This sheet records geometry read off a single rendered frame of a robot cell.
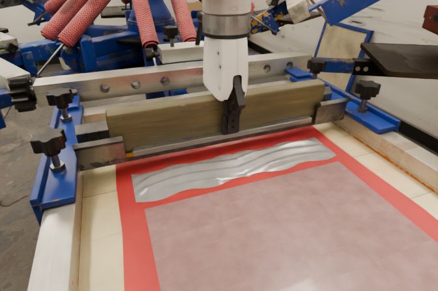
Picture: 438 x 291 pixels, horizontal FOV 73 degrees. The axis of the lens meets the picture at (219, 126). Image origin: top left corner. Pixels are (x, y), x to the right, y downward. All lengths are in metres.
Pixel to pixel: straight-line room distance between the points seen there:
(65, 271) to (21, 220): 1.69
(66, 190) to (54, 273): 0.12
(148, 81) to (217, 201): 0.37
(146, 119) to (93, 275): 0.23
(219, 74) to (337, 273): 0.31
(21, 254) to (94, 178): 1.36
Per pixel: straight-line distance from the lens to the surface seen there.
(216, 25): 0.46
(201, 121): 0.52
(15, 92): 0.73
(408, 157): 0.58
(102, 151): 0.50
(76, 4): 1.20
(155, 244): 0.41
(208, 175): 0.49
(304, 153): 0.57
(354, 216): 0.47
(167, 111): 0.49
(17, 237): 1.97
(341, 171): 0.55
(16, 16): 4.74
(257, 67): 0.80
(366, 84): 0.64
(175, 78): 0.73
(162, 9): 1.28
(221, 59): 0.45
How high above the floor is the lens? 1.27
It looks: 29 degrees down
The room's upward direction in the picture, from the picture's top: straight up
